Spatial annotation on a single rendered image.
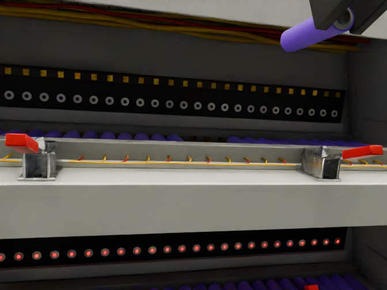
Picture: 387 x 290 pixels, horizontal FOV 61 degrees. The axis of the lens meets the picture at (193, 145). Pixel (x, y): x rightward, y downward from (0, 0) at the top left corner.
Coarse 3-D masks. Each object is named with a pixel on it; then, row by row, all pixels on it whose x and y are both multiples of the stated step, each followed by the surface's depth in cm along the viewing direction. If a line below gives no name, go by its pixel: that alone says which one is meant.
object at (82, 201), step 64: (256, 128) 49; (320, 128) 52; (384, 128) 48; (0, 192) 25; (64, 192) 26; (128, 192) 27; (192, 192) 28; (256, 192) 30; (320, 192) 31; (384, 192) 33
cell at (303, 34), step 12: (348, 12) 20; (300, 24) 24; (312, 24) 22; (336, 24) 20; (348, 24) 21; (288, 36) 25; (300, 36) 24; (312, 36) 22; (324, 36) 22; (288, 48) 26; (300, 48) 25
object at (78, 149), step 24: (0, 144) 29; (72, 144) 31; (96, 144) 31; (120, 144) 32; (144, 144) 32; (168, 144) 33; (192, 144) 33; (216, 144) 34; (240, 144) 35; (264, 144) 37
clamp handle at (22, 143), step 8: (8, 136) 20; (16, 136) 20; (24, 136) 20; (8, 144) 20; (16, 144) 20; (24, 144) 20; (32, 144) 22; (40, 144) 27; (24, 152) 23; (32, 152) 23; (40, 152) 25
